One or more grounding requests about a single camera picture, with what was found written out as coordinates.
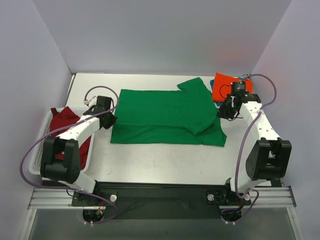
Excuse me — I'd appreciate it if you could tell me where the green t-shirt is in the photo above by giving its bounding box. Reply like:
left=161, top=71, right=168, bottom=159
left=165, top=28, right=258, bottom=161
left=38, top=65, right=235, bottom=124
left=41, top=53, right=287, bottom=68
left=110, top=77, right=227, bottom=147

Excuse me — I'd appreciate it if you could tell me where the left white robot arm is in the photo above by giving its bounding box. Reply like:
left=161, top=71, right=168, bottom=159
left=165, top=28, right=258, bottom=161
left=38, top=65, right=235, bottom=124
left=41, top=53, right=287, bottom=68
left=40, top=96, right=117, bottom=206

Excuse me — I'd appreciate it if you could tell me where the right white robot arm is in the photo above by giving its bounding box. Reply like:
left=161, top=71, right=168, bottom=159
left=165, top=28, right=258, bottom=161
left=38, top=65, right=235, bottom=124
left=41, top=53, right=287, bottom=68
left=217, top=80, right=292, bottom=204

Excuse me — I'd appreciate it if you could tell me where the folded orange t-shirt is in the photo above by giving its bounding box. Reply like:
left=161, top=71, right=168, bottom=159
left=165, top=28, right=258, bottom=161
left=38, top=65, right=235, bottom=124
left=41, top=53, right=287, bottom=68
left=212, top=72, right=244, bottom=103

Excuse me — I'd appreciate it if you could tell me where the folded blue t-shirt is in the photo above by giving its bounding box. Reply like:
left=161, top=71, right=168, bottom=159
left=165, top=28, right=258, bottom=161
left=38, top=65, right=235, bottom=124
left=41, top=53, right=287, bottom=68
left=209, top=77, right=244, bottom=107

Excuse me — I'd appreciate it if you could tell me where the dark red t-shirt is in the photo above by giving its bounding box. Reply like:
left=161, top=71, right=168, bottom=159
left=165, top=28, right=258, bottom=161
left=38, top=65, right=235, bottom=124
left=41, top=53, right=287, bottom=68
left=49, top=106, right=91, bottom=171

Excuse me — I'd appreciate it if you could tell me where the white plastic basket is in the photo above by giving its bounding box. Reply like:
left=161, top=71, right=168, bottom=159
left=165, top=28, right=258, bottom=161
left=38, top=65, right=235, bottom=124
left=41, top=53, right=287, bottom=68
left=28, top=107, right=95, bottom=175

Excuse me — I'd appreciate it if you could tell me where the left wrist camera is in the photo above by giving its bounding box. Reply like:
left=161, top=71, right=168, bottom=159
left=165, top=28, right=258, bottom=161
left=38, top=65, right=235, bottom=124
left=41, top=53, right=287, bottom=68
left=83, top=96, right=97, bottom=108

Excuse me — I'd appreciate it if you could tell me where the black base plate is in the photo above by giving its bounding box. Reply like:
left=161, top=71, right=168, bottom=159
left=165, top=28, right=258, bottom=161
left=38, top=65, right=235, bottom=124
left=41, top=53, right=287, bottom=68
left=71, top=182, right=251, bottom=221

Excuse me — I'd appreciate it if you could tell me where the aluminium frame rail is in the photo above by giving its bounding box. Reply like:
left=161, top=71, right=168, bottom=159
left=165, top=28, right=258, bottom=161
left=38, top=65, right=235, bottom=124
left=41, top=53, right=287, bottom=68
left=28, top=186, right=297, bottom=209

